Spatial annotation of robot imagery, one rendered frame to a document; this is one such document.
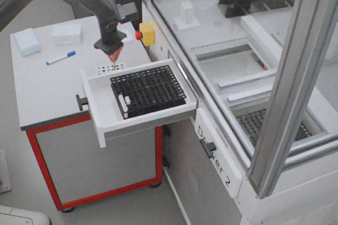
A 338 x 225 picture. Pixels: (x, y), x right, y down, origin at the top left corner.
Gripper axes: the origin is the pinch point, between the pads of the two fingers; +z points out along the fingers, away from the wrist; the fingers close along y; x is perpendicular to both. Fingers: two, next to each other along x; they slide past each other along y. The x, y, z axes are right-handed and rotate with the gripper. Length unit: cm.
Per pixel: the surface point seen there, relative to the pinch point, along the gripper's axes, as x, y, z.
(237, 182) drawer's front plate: -57, -16, 5
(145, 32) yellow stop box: 6.3, 24.9, 8.5
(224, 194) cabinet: -52, -10, 27
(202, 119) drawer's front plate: -37.2, -2.1, 5.3
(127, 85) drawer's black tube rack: -7.0, -2.6, 7.1
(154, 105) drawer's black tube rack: -20.0, -4.4, 7.1
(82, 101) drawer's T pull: -0.7, -17.8, 4.5
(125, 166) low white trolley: 2, -5, 66
